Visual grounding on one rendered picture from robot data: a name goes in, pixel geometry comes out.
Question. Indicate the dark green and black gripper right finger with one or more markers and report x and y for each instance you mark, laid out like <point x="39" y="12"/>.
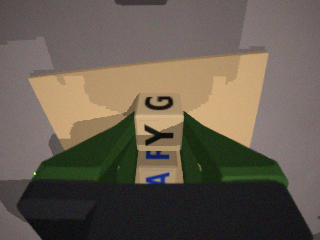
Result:
<point x="221" y="159"/>

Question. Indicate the tan flat mat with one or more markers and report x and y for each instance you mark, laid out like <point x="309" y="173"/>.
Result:
<point x="222" y="92"/>

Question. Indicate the tan letter block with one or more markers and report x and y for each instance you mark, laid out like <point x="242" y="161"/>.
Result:
<point x="157" y="167"/>
<point x="159" y="122"/>

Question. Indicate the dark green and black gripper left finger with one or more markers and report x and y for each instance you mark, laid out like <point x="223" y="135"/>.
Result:
<point x="97" y="158"/>

